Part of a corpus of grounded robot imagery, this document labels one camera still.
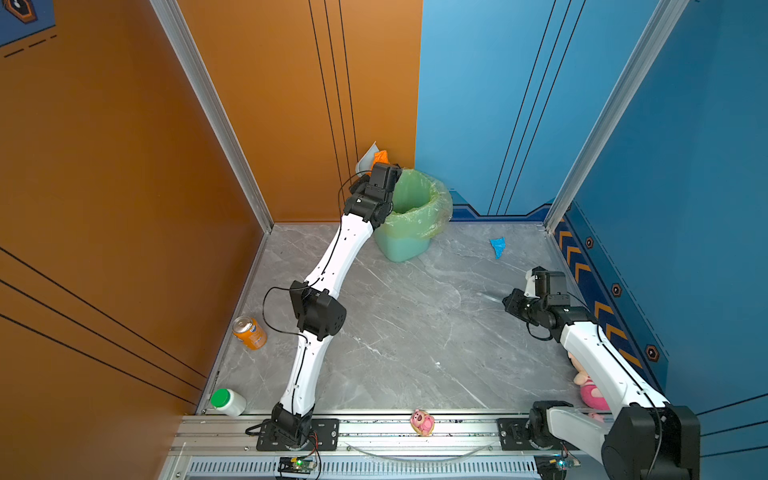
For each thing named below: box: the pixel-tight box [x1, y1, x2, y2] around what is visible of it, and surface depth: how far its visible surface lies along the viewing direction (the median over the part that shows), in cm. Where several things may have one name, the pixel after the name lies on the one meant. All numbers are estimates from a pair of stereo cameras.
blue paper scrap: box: [490, 237, 507, 260], surface depth 114 cm
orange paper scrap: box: [373, 150, 390, 164], surface depth 89 cm
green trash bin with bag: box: [374, 168, 454, 262], surface depth 96 cm
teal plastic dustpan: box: [356, 141, 380, 175], surface depth 87 cm
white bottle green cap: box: [210, 388, 247, 417], surface depth 73 cm
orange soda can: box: [232, 315, 268, 350], surface depth 83 cm
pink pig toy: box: [410, 409, 435, 437], surface depth 75 cm
